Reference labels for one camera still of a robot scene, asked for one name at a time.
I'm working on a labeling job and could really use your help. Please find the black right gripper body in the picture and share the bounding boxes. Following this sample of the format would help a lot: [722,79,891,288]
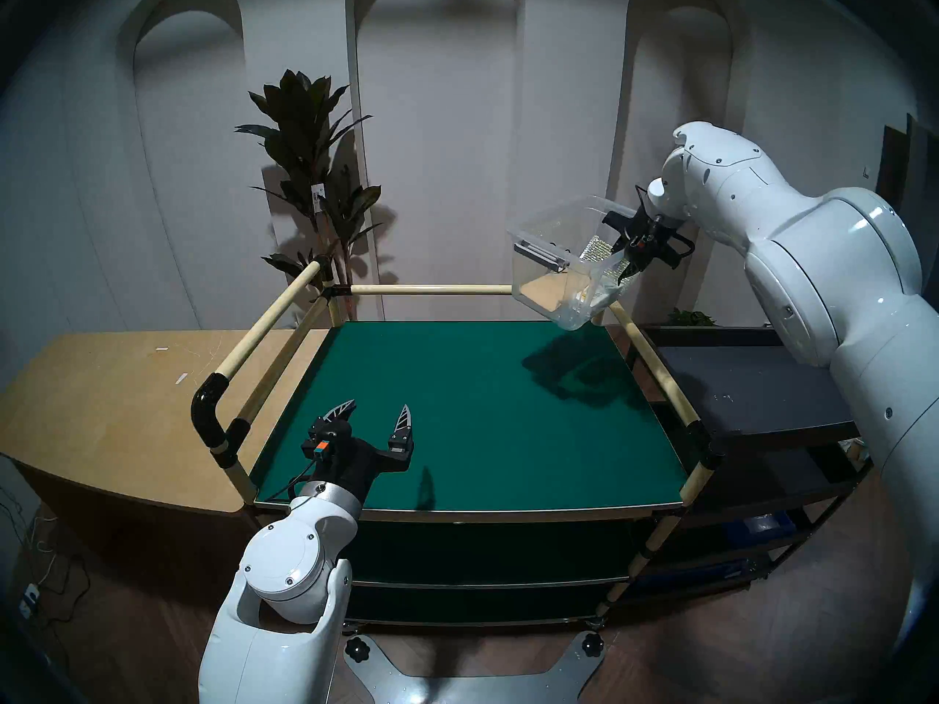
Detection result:
[624,189,694,271]

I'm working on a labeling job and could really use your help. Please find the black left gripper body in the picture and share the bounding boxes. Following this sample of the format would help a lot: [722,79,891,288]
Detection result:
[304,415,415,502]

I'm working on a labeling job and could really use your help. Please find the clear plastic storage box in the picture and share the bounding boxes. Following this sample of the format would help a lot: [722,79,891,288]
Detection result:
[508,195,646,331]

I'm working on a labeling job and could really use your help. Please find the glittery gold cloth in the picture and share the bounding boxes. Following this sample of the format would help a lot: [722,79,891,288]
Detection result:
[580,233,632,285]

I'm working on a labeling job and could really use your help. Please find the beige wooden block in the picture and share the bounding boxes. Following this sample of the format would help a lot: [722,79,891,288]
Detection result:
[517,274,580,318]

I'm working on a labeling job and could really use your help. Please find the black utility cart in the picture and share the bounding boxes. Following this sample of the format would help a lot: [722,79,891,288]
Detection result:
[627,325,874,601]

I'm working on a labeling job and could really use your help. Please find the beige wooden table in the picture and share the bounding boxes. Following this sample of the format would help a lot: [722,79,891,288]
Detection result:
[0,331,331,586]

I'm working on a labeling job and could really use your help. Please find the dark door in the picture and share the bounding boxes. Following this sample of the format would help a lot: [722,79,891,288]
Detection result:
[874,112,939,219]

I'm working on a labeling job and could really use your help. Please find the tall dark green plant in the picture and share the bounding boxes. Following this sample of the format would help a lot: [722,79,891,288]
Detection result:
[235,68,384,322]

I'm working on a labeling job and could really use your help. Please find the green-top table with rail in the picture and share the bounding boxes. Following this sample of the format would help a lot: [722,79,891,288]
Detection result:
[249,321,723,630]

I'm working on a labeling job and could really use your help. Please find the cream pipe rail frame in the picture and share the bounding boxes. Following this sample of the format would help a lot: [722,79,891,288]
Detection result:
[191,260,723,505]

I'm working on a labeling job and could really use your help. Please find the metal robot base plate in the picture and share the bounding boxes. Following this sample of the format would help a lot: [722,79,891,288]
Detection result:
[343,631,606,704]

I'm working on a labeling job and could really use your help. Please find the floor cables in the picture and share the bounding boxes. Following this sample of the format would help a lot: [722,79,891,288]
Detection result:
[0,483,89,630]

